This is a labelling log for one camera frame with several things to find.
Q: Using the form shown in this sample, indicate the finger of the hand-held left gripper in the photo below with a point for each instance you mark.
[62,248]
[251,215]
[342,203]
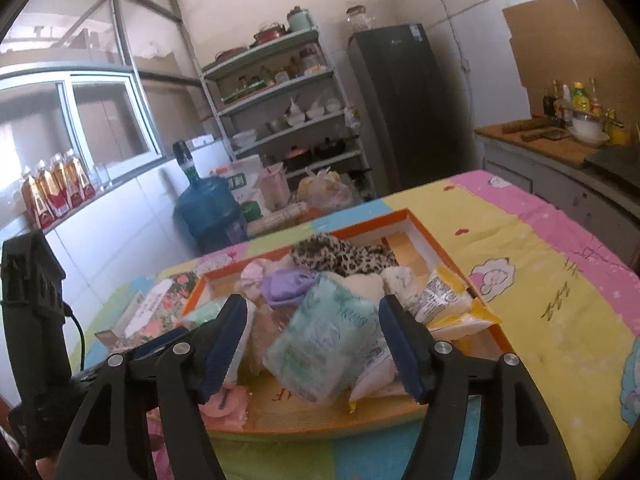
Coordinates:
[155,342]

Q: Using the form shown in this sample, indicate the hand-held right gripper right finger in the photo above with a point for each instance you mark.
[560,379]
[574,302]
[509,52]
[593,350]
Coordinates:
[402,355]

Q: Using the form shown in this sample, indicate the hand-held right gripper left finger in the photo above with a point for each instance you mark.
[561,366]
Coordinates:
[225,350]

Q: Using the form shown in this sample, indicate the bagged orange sponge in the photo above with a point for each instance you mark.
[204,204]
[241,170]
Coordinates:
[265,335]

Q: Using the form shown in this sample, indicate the pink towel pack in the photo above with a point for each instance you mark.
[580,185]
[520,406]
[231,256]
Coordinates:
[235,410]

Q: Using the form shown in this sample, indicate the orange-rimmed cardboard box tray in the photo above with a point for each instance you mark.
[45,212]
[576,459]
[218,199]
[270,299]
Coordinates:
[285,395]

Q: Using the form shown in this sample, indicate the floral cloth scrunchie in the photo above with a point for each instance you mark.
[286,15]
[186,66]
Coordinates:
[400,280]

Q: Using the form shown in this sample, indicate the pink scrunchie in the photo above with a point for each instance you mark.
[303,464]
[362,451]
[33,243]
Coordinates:
[252,275]

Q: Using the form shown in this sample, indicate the green tissue pack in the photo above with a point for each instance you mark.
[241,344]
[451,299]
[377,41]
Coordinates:
[320,345]

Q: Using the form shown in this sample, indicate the purple scrunchie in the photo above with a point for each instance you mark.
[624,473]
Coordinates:
[290,287]

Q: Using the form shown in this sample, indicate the leopard print scarf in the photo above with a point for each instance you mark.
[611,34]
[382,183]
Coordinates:
[340,255]

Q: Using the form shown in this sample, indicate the floral tissue pack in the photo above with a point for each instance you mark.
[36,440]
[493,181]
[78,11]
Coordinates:
[160,310]

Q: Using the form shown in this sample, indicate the shrink-wrapped drink bottle pack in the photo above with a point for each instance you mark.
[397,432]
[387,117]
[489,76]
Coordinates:
[55,190]

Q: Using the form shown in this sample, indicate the clear glass cup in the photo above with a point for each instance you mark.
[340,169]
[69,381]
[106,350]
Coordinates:
[102,176]

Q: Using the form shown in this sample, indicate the blue water jug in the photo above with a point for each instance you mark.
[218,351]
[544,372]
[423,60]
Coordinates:
[205,210]

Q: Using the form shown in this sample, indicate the clear noodle packet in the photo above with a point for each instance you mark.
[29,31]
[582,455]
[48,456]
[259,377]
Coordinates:
[282,219]

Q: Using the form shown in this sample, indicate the colourful cartoon printed bedsheet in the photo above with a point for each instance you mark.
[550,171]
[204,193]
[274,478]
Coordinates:
[550,285]

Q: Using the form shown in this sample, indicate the pink plastic bin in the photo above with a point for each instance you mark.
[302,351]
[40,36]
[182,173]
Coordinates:
[275,187]

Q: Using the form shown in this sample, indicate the white sack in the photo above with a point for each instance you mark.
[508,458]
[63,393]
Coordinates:
[237,177]

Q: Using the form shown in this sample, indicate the clear plastic bag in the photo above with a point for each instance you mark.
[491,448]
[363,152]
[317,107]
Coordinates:
[325,190]

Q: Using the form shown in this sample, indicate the black water jug pump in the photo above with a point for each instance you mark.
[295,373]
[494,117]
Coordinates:
[184,157]

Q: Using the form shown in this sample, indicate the sliding window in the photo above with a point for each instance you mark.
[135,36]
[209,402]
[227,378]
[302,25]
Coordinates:
[100,115]

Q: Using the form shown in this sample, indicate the red lidded cooking pot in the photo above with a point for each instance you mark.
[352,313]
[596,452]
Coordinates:
[296,158]

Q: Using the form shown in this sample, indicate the large white bowl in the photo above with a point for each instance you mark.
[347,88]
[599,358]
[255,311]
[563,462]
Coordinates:
[245,139]

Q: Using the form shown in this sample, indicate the black wok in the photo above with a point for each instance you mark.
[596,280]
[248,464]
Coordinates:
[332,147]

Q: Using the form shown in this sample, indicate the kitchen counter cabinet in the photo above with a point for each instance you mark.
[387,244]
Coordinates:
[550,185]

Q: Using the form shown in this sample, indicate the metal basin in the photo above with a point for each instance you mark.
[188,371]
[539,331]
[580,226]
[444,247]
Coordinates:
[276,126]

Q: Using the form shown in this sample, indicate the dark grey refrigerator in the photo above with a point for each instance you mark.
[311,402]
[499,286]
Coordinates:
[410,110]

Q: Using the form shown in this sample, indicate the cleaver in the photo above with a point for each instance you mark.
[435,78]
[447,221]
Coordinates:
[542,135]

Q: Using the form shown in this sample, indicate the wooden cutting board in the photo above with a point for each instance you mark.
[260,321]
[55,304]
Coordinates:
[570,152]

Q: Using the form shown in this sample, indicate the black cooktop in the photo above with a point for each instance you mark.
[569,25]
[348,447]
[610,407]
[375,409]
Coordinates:
[615,162]

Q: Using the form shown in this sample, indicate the white bowl beside bottles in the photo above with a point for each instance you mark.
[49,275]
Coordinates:
[590,132]

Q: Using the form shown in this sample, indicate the grey metal shelf rack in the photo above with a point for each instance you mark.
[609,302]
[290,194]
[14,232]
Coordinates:
[260,52]

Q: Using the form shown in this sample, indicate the row of condiment bottles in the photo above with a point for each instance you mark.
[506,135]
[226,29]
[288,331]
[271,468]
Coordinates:
[580,100]

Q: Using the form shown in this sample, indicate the teal canister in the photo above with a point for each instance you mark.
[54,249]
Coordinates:
[300,20]

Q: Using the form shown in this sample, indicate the glass jar with red lid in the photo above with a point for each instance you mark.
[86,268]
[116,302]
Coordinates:
[360,19]

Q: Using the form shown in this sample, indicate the brown cardboard sheet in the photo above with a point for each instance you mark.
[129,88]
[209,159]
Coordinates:
[560,45]

